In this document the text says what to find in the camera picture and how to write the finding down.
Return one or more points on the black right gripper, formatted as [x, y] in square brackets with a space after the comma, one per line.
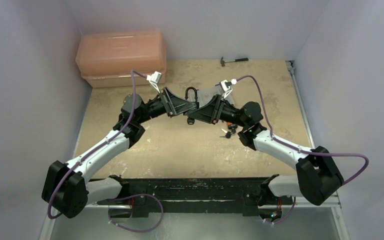
[218, 109]

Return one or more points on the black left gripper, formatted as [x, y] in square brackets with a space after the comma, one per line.
[175, 105]

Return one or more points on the black Kaijing padlock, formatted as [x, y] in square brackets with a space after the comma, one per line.
[192, 93]

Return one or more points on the bunch of black keys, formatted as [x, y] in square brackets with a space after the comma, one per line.
[228, 133]

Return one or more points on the single black key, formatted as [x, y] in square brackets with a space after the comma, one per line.
[190, 121]

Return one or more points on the orange and black padlock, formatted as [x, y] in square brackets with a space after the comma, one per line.
[232, 126]

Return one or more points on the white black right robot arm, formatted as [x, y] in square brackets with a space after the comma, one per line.
[317, 175]

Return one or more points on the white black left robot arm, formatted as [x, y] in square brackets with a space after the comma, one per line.
[68, 187]

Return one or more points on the clear plastic screw organizer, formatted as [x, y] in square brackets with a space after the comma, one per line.
[205, 95]

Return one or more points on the small hammer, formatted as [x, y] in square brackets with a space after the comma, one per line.
[223, 61]

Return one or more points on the pink plastic toolbox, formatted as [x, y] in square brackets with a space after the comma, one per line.
[106, 59]

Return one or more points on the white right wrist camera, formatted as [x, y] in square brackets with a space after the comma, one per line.
[226, 86]

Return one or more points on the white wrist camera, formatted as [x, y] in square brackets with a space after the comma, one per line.
[154, 79]
[226, 86]

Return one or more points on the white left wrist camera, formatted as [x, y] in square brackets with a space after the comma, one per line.
[154, 79]

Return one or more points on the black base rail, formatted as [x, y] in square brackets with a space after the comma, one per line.
[221, 195]

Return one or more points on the aluminium frame rail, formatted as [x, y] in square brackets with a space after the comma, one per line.
[291, 69]

